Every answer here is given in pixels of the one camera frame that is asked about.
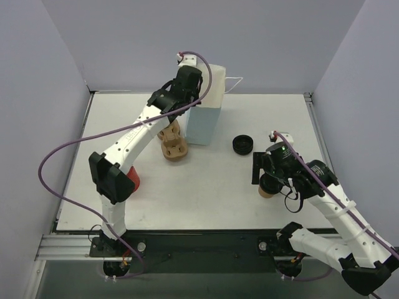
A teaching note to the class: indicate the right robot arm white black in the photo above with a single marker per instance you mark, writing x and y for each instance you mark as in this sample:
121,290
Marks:
364,260

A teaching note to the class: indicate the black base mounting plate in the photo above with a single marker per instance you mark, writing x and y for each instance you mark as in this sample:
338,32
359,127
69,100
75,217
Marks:
193,251

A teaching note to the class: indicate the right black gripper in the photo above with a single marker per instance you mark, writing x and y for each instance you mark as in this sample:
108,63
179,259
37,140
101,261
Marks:
257,168

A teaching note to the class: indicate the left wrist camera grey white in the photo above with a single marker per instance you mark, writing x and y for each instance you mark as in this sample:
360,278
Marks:
186,60

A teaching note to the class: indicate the red cup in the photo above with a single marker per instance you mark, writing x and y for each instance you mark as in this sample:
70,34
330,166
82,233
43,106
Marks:
134,177

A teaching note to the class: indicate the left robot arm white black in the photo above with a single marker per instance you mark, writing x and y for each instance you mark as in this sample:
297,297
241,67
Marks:
109,170

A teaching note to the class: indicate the stack of black lids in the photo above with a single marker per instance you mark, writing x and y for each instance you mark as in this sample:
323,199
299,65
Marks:
242,144

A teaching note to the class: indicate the black cup lid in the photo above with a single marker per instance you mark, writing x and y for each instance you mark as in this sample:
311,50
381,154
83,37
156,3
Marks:
269,184

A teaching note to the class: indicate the aluminium frame rail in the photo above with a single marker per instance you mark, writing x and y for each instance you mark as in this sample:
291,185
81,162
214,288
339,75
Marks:
58,247

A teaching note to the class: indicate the brown pulp cup carrier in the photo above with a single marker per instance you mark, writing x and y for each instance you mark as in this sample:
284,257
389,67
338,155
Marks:
173,145

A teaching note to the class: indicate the light blue paper bag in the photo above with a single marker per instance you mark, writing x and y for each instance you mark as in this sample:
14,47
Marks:
202,119

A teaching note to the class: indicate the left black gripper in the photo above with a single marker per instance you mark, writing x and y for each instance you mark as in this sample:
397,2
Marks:
186,84

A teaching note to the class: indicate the brown paper cup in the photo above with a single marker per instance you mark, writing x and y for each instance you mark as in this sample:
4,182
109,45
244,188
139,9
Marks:
265,194

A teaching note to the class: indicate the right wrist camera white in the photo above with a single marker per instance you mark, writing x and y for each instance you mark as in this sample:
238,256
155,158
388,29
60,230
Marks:
279,137

